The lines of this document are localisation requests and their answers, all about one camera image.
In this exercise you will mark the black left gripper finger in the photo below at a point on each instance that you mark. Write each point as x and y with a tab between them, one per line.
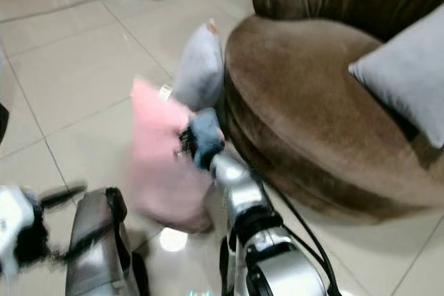
66	195

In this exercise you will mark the pink pillow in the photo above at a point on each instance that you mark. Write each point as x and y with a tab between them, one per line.
159	161

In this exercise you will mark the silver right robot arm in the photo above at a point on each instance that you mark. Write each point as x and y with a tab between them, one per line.
241	190

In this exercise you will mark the grey pillow with orange tag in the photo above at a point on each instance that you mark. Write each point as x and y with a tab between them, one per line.
201	71

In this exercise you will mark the brown round velvet sofa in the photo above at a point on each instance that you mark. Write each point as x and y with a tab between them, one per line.
305	112

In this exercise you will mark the grey square pillow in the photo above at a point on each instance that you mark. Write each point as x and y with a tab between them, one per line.
406	74

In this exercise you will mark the grey right robot leg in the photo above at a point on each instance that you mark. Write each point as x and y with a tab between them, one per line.
236	272

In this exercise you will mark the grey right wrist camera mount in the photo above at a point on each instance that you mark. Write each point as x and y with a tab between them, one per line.
208	136

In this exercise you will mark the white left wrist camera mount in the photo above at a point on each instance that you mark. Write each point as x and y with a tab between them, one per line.
15	216

